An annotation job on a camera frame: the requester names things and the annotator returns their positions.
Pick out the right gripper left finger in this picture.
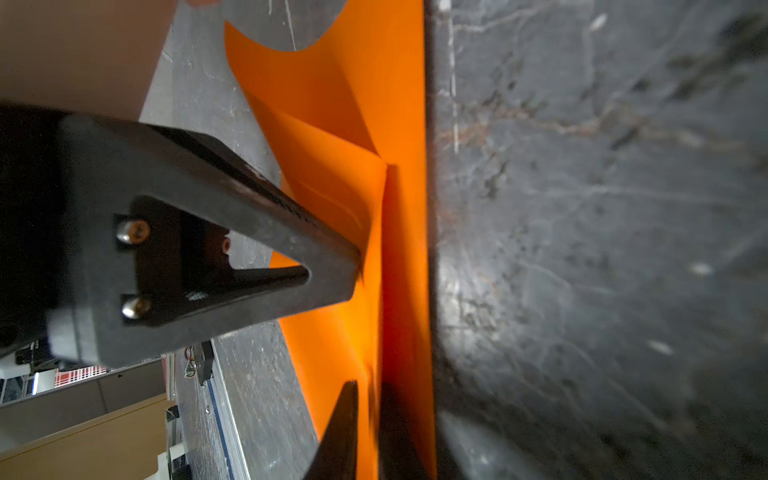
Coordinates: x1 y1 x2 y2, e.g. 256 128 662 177
303 381 359 480

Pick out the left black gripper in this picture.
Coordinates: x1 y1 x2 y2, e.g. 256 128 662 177
1 104 64 354

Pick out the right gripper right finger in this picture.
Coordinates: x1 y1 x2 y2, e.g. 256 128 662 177
378 382 430 480

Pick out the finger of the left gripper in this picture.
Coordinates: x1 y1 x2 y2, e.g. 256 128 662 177
47 114 361 367

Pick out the aluminium mounting rail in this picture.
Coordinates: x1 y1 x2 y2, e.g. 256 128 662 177
163 340 251 479

